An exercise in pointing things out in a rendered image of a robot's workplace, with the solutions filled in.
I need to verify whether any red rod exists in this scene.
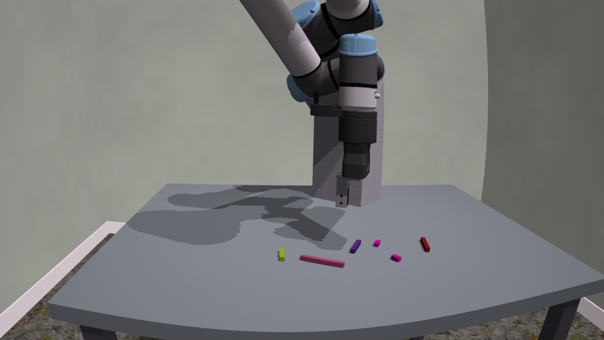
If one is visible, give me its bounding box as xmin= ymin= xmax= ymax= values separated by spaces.
xmin=420 ymin=237 xmax=430 ymax=252

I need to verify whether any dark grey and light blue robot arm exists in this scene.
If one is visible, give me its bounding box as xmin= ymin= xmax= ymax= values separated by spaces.
xmin=240 ymin=0 xmax=385 ymax=102

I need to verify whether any pink rod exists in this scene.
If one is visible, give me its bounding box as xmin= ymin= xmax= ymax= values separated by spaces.
xmin=300 ymin=255 xmax=345 ymax=268

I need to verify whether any purple rod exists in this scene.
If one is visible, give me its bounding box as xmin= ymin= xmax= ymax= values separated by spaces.
xmin=350 ymin=240 xmax=361 ymax=254

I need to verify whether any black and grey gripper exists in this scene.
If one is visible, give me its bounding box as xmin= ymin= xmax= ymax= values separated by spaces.
xmin=310 ymin=86 xmax=380 ymax=208

